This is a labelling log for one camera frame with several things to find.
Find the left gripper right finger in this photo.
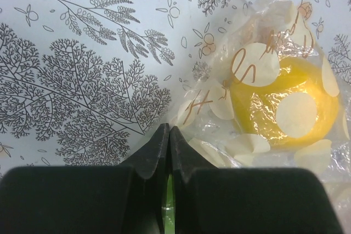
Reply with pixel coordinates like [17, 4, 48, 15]
[169, 127, 343, 233]

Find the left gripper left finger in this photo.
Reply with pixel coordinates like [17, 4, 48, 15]
[1, 124, 170, 233]

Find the fake green vegetable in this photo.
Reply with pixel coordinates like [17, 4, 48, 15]
[162, 175, 175, 234]

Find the clear dotted zip bag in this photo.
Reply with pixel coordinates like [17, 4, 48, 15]
[169, 0, 351, 218]

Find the fake yellow fruit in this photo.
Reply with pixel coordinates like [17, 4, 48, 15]
[230, 57, 339, 149]

